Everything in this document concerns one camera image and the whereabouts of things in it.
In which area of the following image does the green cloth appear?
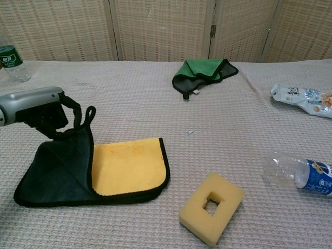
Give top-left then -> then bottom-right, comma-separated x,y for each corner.
172,58 -> 239,101

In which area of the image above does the dark grey yellow-backed cloth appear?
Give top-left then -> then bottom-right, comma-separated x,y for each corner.
13,105 -> 171,208

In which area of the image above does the pink woven tablecloth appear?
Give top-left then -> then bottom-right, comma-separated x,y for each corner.
0,59 -> 332,249

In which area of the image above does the white snack bag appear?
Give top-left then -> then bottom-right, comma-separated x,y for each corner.
270,84 -> 332,119

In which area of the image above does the beige woven folding screen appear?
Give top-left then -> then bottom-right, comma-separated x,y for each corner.
0,0 -> 332,63

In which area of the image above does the green label water bottle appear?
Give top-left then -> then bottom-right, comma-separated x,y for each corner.
0,31 -> 31,83

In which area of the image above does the yellow sponge with hole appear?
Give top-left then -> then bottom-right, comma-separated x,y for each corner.
178,172 -> 245,247

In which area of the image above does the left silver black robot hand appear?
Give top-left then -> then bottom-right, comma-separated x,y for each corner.
0,86 -> 83,142

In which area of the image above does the blue label empty plastic bottle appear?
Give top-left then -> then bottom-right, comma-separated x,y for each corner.
264,151 -> 332,199

